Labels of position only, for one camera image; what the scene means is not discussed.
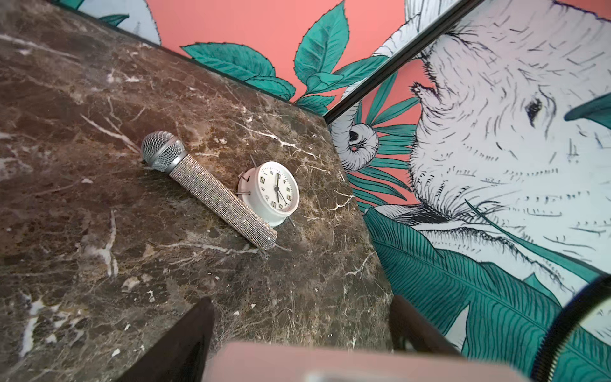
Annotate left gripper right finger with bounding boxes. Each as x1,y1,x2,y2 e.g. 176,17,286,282
388,295,461,356

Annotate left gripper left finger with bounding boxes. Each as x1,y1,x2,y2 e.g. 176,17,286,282
119,297,215,381

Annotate white remote control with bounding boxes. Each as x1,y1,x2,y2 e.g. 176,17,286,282
203,342,527,381

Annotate white alarm clock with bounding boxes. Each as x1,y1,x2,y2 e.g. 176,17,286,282
237,162,300,228

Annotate glitter microphone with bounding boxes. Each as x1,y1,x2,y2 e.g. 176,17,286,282
141,131,277,251

